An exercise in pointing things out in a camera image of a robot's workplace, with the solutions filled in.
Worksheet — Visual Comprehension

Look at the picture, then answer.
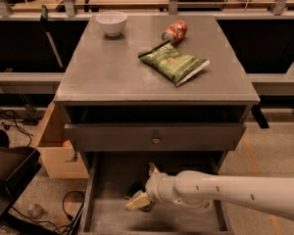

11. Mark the orange ball in crate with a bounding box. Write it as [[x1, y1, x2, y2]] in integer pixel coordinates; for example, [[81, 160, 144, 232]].
[[62, 140, 72, 147]]

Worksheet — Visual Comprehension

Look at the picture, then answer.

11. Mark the green handled tool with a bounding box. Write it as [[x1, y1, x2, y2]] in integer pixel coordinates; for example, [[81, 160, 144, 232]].
[[40, 5, 64, 69]]

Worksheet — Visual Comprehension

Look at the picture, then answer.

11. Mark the grey top drawer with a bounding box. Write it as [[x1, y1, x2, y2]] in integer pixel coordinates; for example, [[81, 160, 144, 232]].
[[65, 123, 246, 152]]

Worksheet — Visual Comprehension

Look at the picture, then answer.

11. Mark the round brass drawer knob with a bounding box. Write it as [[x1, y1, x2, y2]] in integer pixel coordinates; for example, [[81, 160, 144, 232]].
[[151, 135, 161, 145]]

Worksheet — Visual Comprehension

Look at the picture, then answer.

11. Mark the green chip bag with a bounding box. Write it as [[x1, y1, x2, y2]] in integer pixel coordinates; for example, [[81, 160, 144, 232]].
[[138, 41, 210, 87]]

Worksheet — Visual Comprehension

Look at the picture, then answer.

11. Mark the green yellow sponge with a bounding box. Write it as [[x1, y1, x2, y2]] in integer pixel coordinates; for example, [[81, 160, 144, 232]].
[[124, 181, 154, 212]]

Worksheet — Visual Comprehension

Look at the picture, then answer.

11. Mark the white bowl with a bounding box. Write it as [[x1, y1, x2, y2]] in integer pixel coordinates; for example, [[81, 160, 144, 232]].
[[96, 11, 127, 36]]

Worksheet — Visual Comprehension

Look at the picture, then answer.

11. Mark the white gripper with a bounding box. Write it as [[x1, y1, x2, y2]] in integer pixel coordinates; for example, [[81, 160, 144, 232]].
[[124, 162, 179, 212]]

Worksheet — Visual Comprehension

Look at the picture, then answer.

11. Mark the grey wooden drawer cabinet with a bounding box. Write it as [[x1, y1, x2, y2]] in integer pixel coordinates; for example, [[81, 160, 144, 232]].
[[53, 14, 261, 235]]

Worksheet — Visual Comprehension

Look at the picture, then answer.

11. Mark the grey open middle drawer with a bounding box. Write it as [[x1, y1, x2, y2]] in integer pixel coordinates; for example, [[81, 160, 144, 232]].
[[78, 152, 234, 235]]

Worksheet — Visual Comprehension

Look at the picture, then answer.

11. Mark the black bin at left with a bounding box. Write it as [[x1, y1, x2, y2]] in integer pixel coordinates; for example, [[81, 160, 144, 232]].
[[0, 129, 41, 221]]

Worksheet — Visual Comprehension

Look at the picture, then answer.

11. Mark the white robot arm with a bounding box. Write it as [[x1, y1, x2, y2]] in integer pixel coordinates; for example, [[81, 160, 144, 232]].
[[125, 164, 294, 221]]

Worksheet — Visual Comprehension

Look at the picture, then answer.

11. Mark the black cable on floor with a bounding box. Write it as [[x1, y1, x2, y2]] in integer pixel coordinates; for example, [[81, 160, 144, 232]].
[[9, 190, 86, 235]]

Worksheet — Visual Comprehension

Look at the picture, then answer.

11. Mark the wooden crate on floor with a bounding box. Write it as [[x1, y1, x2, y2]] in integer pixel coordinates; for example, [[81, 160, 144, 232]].
[[32, 103, 89, 179]]

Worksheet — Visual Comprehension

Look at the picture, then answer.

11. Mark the orange patterned can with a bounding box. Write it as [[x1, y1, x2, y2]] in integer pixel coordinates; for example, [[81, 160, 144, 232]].
[[162, 20, 188, 44]]

